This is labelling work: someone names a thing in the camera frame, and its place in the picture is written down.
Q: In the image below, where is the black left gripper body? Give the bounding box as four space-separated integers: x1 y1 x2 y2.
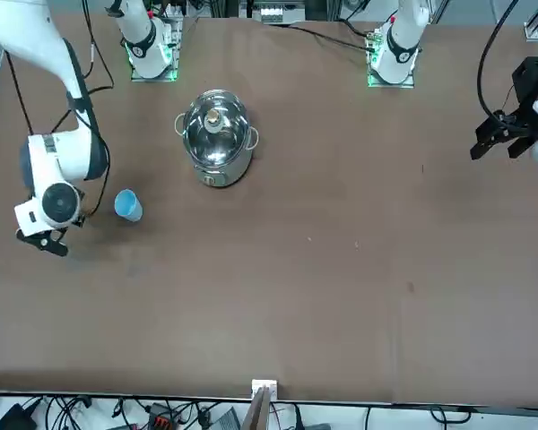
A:
512 56 538 132

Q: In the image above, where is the blue plastic cup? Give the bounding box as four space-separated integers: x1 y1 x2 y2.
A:
114 188 143 223

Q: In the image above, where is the big black power brick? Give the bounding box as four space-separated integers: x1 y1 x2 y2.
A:
0 402 39 430

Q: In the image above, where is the steel electric cooking pot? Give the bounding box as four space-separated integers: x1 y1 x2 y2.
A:
174 89 260 188

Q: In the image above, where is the glass pot lid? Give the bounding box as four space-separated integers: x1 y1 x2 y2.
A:
182 89 252 165

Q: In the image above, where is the orange and black connector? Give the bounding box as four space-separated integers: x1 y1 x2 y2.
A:
146 402 181 430

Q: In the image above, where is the white power strip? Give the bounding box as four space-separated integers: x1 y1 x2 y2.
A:
258 1 284 24

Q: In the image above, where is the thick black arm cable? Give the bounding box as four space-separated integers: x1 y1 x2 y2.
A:
476 0 521 121

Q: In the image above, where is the black cable with white tag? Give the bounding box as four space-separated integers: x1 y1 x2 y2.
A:
48 0 117 135

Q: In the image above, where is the black base cable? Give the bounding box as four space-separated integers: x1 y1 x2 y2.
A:
264 21 373 53

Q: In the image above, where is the aluminium frame post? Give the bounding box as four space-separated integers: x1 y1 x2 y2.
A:
243 378 280 430

